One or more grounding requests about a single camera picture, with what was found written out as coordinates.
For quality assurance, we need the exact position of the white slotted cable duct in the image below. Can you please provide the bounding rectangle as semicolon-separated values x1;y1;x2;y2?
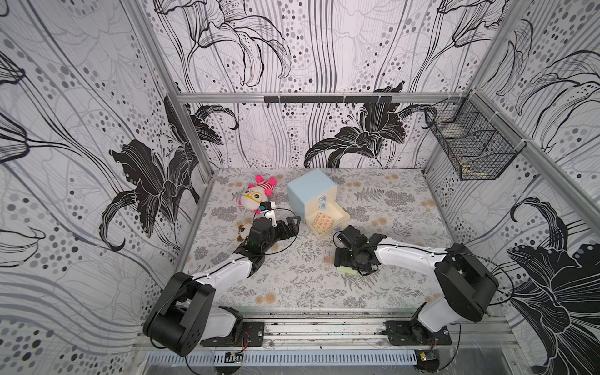
172;348;418;367

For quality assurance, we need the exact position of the black wire basket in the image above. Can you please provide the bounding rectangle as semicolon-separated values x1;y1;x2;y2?
425;98;526;181

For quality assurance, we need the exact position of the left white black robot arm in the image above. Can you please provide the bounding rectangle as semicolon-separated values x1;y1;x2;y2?
142;216;301;357

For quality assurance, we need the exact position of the pink white owl plush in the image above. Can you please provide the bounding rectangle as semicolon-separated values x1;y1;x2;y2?
237;174;278;213

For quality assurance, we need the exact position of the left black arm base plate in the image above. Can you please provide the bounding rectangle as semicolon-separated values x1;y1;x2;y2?
201;321;265;348

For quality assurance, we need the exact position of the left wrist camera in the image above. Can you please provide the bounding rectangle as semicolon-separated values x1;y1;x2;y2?
258;201;277;223

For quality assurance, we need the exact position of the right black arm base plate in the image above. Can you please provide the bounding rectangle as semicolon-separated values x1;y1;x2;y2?
381;320;453;347

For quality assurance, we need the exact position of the green sticky note pad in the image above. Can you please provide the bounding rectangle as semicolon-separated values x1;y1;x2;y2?
337;267;359;276
312;212;334;234

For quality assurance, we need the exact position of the blue wooden drawer box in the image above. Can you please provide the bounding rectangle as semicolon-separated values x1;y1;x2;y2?
287;170;350;239

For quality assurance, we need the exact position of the small brown dog plush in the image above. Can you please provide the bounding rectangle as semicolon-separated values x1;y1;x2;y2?
237;223;253;242

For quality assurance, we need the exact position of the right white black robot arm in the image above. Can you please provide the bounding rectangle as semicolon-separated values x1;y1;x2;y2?
332;225;499;344

